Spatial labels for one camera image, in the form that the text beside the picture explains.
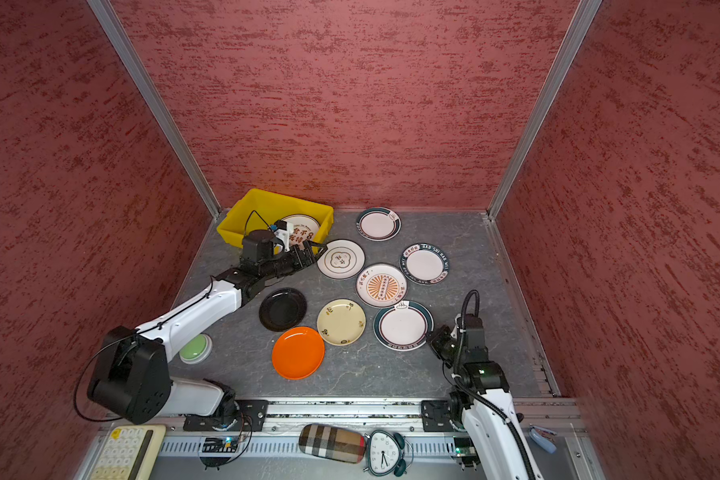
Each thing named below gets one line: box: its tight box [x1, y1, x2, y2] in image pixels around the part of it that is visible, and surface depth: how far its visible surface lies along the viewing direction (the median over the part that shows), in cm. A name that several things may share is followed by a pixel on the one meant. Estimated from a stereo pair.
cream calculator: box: [89, 425, 167, 480], surface depth 69 cm
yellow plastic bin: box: [217, 188, 334, 254], surface depth 116 cm
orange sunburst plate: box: [356, 263, 408, 309], surface depth 100 cm
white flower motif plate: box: [316, 238, 366, 280], surface depth 106 cm
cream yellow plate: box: [316, 298, 367, 346], surface depth 92 cm
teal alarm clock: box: [363, 430, 414, 478], surface depth 67 cm
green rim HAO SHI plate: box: [400, 242, 450, 286], surface depth 106 cm
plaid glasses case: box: [299, 423, 366, 464], surface depth 69 cm
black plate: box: [259, 287, 307, 332], surface depth 93 cm
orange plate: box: [271, 326, 326, 380], surface depth 87 cm
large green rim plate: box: [373, 300, 435, 352], surface depth 89 cm
